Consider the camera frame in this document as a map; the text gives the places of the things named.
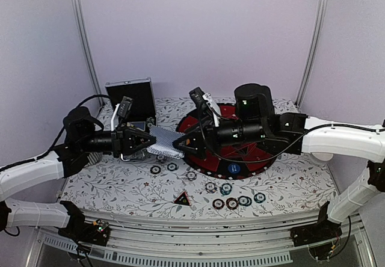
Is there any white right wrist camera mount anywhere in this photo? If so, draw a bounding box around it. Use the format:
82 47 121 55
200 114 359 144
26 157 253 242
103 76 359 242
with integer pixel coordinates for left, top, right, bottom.
203 93 221 127

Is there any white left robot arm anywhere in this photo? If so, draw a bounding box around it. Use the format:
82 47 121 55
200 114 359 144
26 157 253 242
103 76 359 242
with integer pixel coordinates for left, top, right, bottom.
1 97 156 240

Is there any blue small blind button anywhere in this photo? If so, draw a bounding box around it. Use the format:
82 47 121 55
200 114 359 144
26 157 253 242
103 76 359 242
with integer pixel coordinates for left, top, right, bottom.
228 163 241 174

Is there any red black 100 chip stack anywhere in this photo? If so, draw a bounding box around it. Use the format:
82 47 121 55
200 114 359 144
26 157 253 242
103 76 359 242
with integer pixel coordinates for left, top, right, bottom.
150 165 161 174

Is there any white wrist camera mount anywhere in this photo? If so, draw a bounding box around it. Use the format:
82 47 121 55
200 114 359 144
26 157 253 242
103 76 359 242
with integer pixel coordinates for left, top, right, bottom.
110 103 120 132
203 93 221 127

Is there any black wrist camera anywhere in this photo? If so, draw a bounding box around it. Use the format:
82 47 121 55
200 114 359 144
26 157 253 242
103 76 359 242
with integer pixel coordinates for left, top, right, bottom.
117 96 134 119
189 87 205 106

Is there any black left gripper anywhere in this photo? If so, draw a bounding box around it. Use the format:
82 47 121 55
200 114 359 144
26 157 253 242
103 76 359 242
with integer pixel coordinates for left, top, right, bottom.
79 126 157 158

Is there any left aluminium frame post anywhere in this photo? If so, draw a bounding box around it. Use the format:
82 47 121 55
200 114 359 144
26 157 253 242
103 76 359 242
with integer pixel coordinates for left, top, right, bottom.
71 0 102 94

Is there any front aluminium rail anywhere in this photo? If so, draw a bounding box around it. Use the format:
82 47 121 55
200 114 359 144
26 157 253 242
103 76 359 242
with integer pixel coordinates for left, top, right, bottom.
25 209 377 267

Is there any white ceramic bowl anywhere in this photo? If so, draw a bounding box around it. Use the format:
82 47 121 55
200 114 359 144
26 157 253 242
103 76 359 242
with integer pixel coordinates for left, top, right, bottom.
310 153 333 162

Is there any blue green 50 chip stack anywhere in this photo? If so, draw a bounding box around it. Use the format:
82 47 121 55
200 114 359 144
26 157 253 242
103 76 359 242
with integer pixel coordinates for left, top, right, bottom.
167 163 178 171

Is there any striped ceramic cup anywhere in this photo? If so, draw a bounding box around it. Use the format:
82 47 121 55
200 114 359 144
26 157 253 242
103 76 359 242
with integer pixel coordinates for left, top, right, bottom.
86 152 102 167

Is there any green 20 chip stack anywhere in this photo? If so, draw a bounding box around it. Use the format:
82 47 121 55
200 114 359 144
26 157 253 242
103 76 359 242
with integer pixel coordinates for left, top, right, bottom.
146 117 156 127

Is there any red black 100 chip pile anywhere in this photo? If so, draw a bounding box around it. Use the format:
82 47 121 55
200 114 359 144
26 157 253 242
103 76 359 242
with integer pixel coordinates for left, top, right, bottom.
226 197 239 210
212 198 225 210

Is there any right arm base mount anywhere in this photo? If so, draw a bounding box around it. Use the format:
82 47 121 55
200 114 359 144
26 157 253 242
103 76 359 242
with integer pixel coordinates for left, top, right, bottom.
290 208 342 247

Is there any round red black poker mat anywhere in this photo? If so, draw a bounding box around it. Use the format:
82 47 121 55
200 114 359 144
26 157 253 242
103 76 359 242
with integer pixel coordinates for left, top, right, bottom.
174 102 278 181

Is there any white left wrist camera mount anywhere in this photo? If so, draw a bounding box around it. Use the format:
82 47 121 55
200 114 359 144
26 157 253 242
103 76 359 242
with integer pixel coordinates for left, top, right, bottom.
110 103 120 132

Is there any boxed playing card deck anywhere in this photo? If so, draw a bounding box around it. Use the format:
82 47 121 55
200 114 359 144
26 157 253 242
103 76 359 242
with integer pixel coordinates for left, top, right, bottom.
127 121 146 131

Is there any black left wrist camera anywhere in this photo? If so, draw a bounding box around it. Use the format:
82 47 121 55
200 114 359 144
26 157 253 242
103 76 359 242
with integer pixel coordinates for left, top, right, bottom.
117 96 134 119

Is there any blue green 50 chip pile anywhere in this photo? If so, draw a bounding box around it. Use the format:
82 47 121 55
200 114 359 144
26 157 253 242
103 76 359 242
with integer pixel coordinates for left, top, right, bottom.
220 183 232 196
238 196 252 207

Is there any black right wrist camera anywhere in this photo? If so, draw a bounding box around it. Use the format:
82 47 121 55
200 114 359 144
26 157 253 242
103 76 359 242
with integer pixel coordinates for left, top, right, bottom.
189 87 205 106

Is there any black triangular dealer plate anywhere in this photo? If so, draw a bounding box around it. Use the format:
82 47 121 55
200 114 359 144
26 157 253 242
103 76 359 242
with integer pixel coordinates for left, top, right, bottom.
173 191 191 206

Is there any aluminium poker case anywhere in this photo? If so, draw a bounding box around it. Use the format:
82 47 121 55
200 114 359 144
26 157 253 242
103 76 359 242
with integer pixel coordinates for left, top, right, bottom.
105 76 158 161

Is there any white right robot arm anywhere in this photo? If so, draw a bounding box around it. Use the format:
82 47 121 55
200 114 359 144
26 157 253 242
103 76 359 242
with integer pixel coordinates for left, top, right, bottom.
173 83 384 241

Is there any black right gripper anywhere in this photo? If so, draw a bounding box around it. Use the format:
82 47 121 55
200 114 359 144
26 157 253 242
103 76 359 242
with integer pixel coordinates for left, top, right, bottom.
172 115 266 159

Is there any blue card deck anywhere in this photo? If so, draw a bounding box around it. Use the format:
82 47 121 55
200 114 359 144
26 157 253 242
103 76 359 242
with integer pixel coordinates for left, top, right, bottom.
147 126 184 159

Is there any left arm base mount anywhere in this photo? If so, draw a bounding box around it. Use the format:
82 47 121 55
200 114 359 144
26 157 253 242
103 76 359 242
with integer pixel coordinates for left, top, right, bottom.
58 219 111 247

